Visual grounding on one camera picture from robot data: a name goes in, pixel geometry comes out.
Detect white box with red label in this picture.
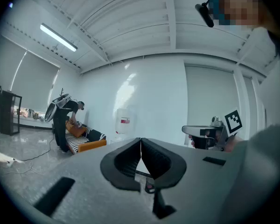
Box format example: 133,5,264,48
115,107,137,135

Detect person's black t-shirt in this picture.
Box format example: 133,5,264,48
267,29,280,58

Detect long ceiling lamp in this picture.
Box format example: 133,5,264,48
39,23,78,53

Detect person's cream shorts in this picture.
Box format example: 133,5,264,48
220,122,280,224

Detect black and white striped cushion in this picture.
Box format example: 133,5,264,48
85,126,107,141

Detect grey roller blind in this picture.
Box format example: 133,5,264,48
0,35,28,98
10,51,61,113
184,65,238,147

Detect orange sofa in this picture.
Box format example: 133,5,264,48
64,124,107,155

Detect black floor cable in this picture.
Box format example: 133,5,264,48
13,134,56,162

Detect orange cushion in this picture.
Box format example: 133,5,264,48
65,119,87,139

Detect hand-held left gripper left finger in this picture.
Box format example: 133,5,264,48
15,138,154,224

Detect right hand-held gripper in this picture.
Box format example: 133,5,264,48
182,108,244,152

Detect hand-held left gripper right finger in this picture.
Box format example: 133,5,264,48
140,138,239,224

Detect row of small sill items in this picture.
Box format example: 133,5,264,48
13,107,46,122

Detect black head-worn camera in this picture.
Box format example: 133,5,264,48
195,1,215,28

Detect long white floor cable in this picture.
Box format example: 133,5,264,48
1,161,45,175

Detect person's right hand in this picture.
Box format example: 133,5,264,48
224,134,245,153

